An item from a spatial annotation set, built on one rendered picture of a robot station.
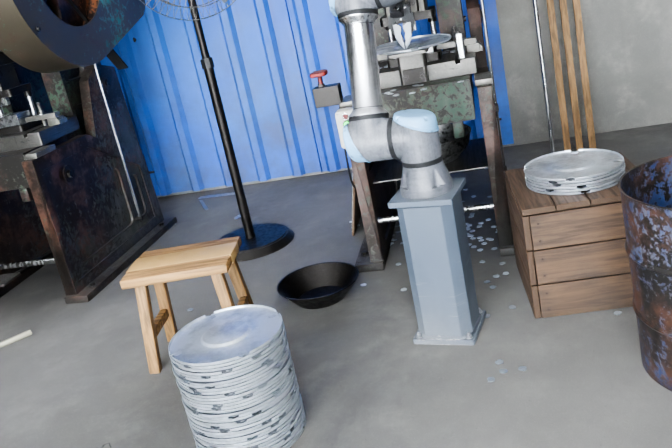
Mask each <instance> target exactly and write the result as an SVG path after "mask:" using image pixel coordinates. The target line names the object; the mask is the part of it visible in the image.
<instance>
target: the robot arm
mask: <svg viewBox="0 0 672 448"><path fill-rule="evenodd" d="M328 2H329V6H330V11H331V13H332V14H333V15H334V16H335V17H338V22H339V23H340V24H342V25H343V26H344V32H345V41H346V50H347V60H348V69H349V79H350V88H351V97H352V107H353V111H352V112H351V114H350V115H349V116H348V119H349V123H347V124H345V125H344V127H343V140H344V144H345V147H346V150H347V152H348V154H349V156H350V157H351V159H352V160H354V161H355V162H368V163H370V162H373V161H382V160H391V159H401V161H402V167H403V170H402V177H401V184H400V191H401V196H402V197H404V198H407V199H428V198H433V197H437V196H440V195H443V194H446V193H448V192H449V191H451V190H452V189H453V187H454V185H453V179H452V177H451V175H450V173H449V171H448V169H447V167H446V165H445V164H444V161H443V156H442V149H441V143H440V137H439V126H438V125H437V120H436V116H435V114H434V113H433V112H431V111H428V110H423V109H408V110H402V111H398V112H396V113H394V116H393V118H389V112H388V111H387V110H385V109H384V108H383V106H382V96H381V86H380V77H379V67H378V58H377V48H376V39H375V29H374V22H375V21H376V19H377V18H378V17H379V16H378V9H381V8H386V7H389V12H390V16H388V25H389V28H390V30H391V32H392V33H393V35H394V36H395V38H396V40H397V41H398V43H399V44H400V45H401V46H402V47H403V48H404V49H407V47H408V46H409V44H410V41H411V37H412V32H413V28H414V24H415V19H414V16H413V12H412V11H411V4H410V2H408V3H406V2H405V0H328ZM401 20H404V21H405V22H406V21H407V22H406V23H405V24H404V25H403V29H404V31H405V43H404V41H403V36H402V34H401V30H402V28H401V26H400V25H398V24H397V23H398V21H401Z"/></svg>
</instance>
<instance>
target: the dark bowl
mask: <svg viewBox="0 0 672 448"><path fill-rule="evenodd" d="M358 276H359V270H358V268H357V267H356V266H354V265H352V264H350V263H346V262H323V263H317V264H313V265H309V266H306V267H303V268H300V269H298V270H295V271H293V272H291V273H289V274H288V275H286V276H285V277H284V278H282V279H281V280H280V281H279V283H278V285H277V292H278V294H279V295H280V296H282V297H284V298H286V299H288V300H290V301H291V302H293V303H295V304H296V305H298V306H300V307H302V308H305V309H320V308H325V307H328V306H331V305H334V304H336V303H338V302H339V301H341V300H342V299H343V298H344V297H345V296H346V294H347V293H348V291H349V290H350V288H351V287H352V285H353V284H354V282H355V281H356V280H357V278H358Z"/></svg>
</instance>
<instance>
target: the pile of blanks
mask: <svg viewBox="0 0 672 448"><path fill-rule="evenodd" d="M169 356H170V354H169ZM170 359H171V363H172V365H173V366H172V369H173V373H174V375H175V377H176V383H177V386H178V388H179V389H180V392H181V395H182V402H183V405H184V407H185V411H186V413H187V417H188V421H189V424H190V427H191V430H192V432H193V437H194V440H195V444H196V447H197V448H290V447H291V446H292V445H293V444H294V443H295V442H296V441H297V440H298V439H299V437H300V436H301V434H302V433H303V431H304V428H303V427H305V424H306V415H305V412H304V407H303V402H302V397H301V394H300V392H299V386H298V383H297V378H296V374H295V370H294V365H293V361H292V358H291V353H290V349H289V344H288V341H287V337H286V331H285V326H284V322H283V323H282V327H281V330H280V331H279V333H278V334H277V336H276V337H275V338H274V339H273V340H272V341H270V342H269V343H268V344H267V345H265V346H264V347H262V348H260V349H259V350H257V351H255V352H253V353H251V354H249V355H247V356H246V355H243V357H242V358H239V359H236V360H233V361H230V362H226V363H222V364H217V365H210V366H189V365H184V364H181V363H178V362H176V361H175V360H174V359H172V357H171V356H170Z"/></svg>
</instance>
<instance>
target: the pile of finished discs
mask: <svg viewBox="0 0 672 448"><path fill-rule="evenodd" d="M524 167H525V168H524V173H525V181H526V186H527V187H528V188H529V189H530V190H532V191H534V192H537V193H541V194H548V195H577V194H584V192H583V193H582V192H581V191H588V192H586V193H591V192H596V191H600V190H604V189H607V188H610V187H612V186H614V185H616V184H618V181H619V179H620V177H621V176H622V175H623V174H624V173H625V161H624V157H623V156H622V155H621V154H620V153H618V152H615V151H611V150H605V149H579V151H576V152H573V151H570V150H565V151H559V152H554V153H550V154H546V155H543V156H540V157H537V158H535V159H533V160H531V161H529V162H528V163H527V164H526V165H525V166H524Z"/></svg>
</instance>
